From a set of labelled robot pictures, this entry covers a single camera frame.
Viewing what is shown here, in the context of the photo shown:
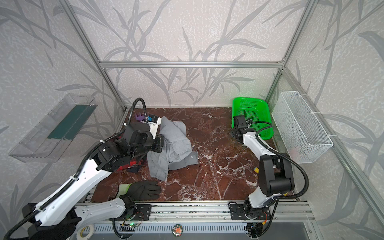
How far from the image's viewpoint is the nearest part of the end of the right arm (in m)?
0.66

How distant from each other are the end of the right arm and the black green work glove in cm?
53

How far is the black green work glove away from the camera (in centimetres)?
80
